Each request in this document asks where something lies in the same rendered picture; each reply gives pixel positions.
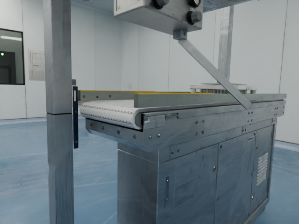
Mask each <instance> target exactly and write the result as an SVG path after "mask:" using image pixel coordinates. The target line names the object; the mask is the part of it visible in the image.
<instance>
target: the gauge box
mask: <svg viewBox="0 0 299 224"><path fill-rule="evenodd" d="M190 7H192V6H191V5H189V0H169V3H168V4H166V5H164V6H163V8H161V9H157V8H155V6H154V4H153V1H152V0H114V18H117V19H121V20H124V21H127V22H130V23H133V24H137V25H140V26H143V27H147V28H150V29H153V30H156V31H160V32H163V33H166V34H170V35H173V30H178V29H184V30H187V32H192V31H197V30H201V29H202V19H201V21H199V22H197V23H195V24H194V25H190V24H189V23H188V20H187V14H188V12H189V11H190ZM192 8H194V7H192ZM194 9H195V11H200V12H201V14H202V16H203V0H201V3H200V5H199V7H197V8H194Z"/></svg>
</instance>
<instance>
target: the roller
mask: <svg viewBox="0 0 299 224"><path fill-rule="evenodd" d="M135 124H136V125H137V126H143V116H142V112H139V113H138V114H137V115H136V116H135Z"/></svg>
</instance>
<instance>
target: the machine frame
mask: <svg viewBox="0 0 299 224"><path fill-rule="evenodd" d="M43 17H44V60H45V90H46V112H47V113H46V120H47V149H48V165H49V175H48V193H49V222H50V224H74V190H73V114H72V112H73V110H72V56H71V2H70V0H43ZM233 17H234V5H232V6H229V7H225V8H222V9H221V23H220V38H219V54H218V70H219V71H220V72H221V73H222V74H223V75H224V76H225V77H226V78H227V79H228V80H229V79H230V59H231V45H232V32H233Z"/></svg>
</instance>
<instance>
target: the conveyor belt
mask: <svg viewBox="0 0 299 224"><path fill-rule="evenodd" d="M277 100H284V99H271V100H257V101H253V100H252V101H250V102H251V103H255V102H266V101H277ZM229 104H240V103H239V102H225V103H211V104H191V105H178V106H164V107H150V108H134V101H106V102H85V103H83V104H82V105H81V107H80V113H81V115H82V116H83V117H86V118H90V119H94V120H99V121H103V122H107V123H112V124H117V125H121V126H125V127H129V128H134V129H143V126H137V125H136V124H135V116H136V115H137V114H138V113H139V112H150V111H160V110H171V109H182V108H197V107H208V106H219V105H229Z"/></svg>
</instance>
